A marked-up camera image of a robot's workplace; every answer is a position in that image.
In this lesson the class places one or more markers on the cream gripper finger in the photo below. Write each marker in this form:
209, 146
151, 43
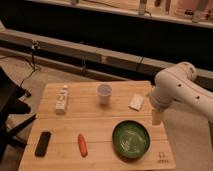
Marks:
157, 117

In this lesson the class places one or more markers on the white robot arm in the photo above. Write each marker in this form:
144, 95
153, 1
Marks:
177, 83

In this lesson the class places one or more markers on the white eraser block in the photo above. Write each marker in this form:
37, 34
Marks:
136, 102

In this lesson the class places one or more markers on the green ceramic bowl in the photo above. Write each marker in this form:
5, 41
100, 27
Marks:
130, 139

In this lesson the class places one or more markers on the orange carrot toy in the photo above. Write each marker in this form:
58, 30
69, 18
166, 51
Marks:
82, 145

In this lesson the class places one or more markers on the white glue bottle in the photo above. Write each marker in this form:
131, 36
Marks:
62, 99

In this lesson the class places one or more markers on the black remote control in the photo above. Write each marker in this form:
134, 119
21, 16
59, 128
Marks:
42, 144

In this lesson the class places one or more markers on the black chair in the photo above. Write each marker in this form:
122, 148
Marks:
10, 104

